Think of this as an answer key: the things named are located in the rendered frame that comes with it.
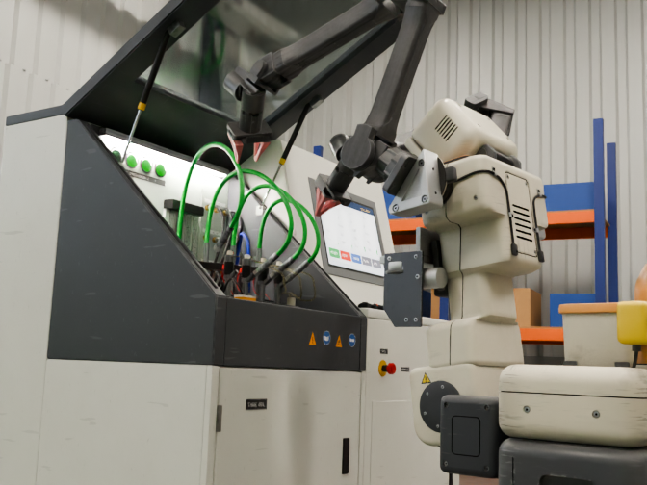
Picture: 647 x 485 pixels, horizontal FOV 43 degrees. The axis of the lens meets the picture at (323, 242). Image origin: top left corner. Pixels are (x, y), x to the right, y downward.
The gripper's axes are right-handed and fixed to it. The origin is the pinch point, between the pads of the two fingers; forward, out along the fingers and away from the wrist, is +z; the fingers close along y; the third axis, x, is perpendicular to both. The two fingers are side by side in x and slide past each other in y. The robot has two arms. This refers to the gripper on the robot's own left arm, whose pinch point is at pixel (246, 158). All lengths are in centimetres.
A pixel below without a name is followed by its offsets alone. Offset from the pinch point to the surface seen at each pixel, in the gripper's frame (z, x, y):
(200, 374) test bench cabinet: 29, 43, 23
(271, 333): 31.9, 32.0, 1.2
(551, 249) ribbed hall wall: 358, -321, -476
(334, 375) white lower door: 55, 31, -21
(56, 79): 237, -509, -25
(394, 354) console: 68, 16, -51
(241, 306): 21.1, 31.6, 10.3
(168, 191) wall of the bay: 35, -39, 8
